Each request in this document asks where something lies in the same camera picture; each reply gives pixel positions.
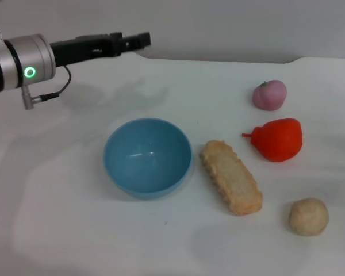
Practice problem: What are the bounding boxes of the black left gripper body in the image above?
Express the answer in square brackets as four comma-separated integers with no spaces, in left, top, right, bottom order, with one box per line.
[49,32,125,68]

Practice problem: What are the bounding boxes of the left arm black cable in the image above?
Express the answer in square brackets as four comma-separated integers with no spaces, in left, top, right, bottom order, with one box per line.
[22,65,72,110]

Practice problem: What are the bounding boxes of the long toasted bread loaf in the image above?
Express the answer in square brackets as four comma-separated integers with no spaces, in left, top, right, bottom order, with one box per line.
[198,139,263,217]

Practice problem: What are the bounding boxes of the red toy pear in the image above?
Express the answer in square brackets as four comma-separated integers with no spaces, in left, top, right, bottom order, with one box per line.
[241,118,303,163]

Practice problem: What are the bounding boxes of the pink toy peach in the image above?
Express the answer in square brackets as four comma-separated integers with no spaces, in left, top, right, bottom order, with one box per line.
[252,79,288,112]

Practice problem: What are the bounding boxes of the blue plastic bowl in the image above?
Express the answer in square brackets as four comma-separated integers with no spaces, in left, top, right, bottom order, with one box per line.
[102,117,194,201]

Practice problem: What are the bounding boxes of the round beige bun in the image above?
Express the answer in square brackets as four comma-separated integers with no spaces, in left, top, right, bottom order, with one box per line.
[289,197,330,237]

